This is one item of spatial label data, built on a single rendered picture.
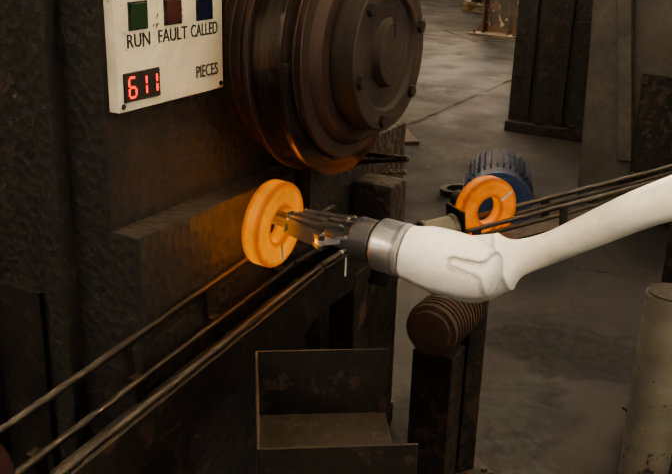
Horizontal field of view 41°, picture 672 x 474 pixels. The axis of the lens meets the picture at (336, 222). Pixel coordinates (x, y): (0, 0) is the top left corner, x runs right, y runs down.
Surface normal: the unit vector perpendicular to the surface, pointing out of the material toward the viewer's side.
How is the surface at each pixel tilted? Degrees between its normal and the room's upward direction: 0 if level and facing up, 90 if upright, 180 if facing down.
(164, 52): 90
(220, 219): 90
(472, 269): 67
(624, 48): 90
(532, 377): 0
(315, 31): 76
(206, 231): 90
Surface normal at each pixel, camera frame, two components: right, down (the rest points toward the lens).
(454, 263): -0.29, -0.09
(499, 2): -0.50, 0.28
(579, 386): 0.03, -0.94
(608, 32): -0.69, 0.22
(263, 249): 0.87, 0.23
